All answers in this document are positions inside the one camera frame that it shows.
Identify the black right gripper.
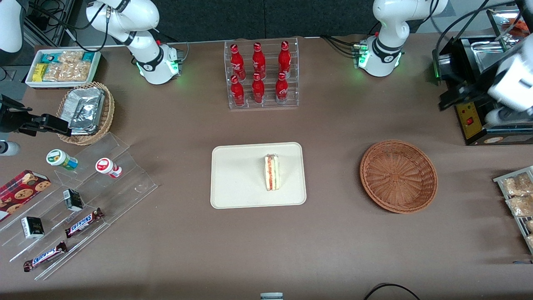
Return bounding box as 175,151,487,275
0,95,70,137

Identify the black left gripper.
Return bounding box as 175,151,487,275
439,75,497,111

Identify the triangle sandwich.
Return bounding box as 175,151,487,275
264,154,281,192

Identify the small tan wicker basket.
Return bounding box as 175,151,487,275
56,82,115,146

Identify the round brown wicker basket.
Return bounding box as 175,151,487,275
359,140,438,214

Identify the cream plastic tray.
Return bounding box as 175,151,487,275
210,142,307,209

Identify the black sealing machine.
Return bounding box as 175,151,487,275
432,4,533,146

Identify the green lid drink cup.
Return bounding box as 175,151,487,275
46,149,79,172

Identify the silver foil pack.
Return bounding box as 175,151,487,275
67,87,105,107
69,102,105,136

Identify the white rectangular snack bin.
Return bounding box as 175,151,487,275
25,49,102,89

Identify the steel pan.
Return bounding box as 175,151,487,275
473,40,516,72

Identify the yellow snack packet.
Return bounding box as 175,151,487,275
32,63,49,83

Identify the clear cracker pack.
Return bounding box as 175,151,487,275
43,62,63,82
61,62,92,82
58,50,84,64

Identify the red plaid cookie box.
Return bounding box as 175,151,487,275
0,169,52,222

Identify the red lid drink bottle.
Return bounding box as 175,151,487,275
95,157,123,179

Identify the small black white carton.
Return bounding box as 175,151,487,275
20,216,45,240
63,188,84,212

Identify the clear acrylic tiered stand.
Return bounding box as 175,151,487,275
0,132,159,281

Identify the snickers chocolate bar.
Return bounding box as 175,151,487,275
64,207,105,238
22,241,68,273

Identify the red cola bottle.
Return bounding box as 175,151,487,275
230,43,247,80
230,75,246,107
252,42,267,80
252,73,266,104
278,40,292,78
275,72,289,104

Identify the clear acrylic bottle rack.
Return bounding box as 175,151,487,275
224,37,300,110

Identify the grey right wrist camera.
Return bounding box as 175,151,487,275
0,141,21,157

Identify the black cable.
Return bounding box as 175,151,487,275
320,35,361,58
429,0,517,53
363,283,422,300
25,0,110,55

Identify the grey wire rack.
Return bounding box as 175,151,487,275
493,165,533,255

